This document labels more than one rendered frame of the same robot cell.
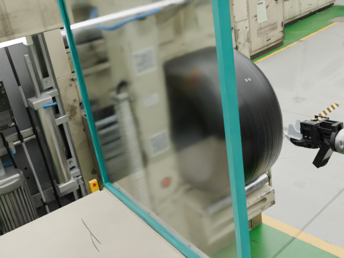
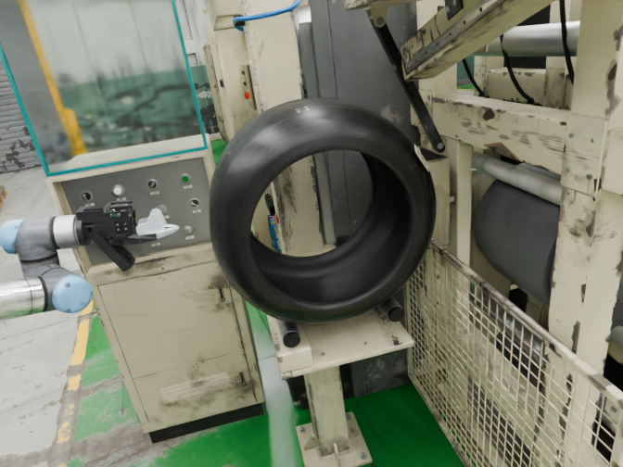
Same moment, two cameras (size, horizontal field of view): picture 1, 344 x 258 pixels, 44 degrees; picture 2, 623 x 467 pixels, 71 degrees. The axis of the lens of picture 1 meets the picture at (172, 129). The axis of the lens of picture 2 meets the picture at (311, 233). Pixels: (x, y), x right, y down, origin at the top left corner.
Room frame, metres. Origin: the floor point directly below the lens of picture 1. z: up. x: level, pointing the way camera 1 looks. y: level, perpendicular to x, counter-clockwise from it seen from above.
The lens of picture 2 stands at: (1.88, -1.16, 1.58)
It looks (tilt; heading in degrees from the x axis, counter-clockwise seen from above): 24 degrees down; 112
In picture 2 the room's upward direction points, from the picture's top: 8 degrees counter-clockwise
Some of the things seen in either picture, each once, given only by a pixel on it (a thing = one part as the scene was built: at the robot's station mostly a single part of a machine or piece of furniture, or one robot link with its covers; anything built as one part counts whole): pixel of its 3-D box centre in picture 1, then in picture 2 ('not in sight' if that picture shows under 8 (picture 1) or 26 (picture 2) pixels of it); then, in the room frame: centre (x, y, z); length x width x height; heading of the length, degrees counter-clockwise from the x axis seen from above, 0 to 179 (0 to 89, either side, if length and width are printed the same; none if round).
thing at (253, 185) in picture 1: (235, 194); (281, 305); (1.37, -0.20, 0.90); 0.35 x 0.05 x 0.05; 121
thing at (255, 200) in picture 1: (235, 208); (284, 322); (1.37, -0.20, 0.84); 0.36 x 0.09 x 0.06; 121
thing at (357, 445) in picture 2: not in sight; (331, 441); (1.34, 0.08, 0.02); 0.27 x 0.27 x 0.04; 31
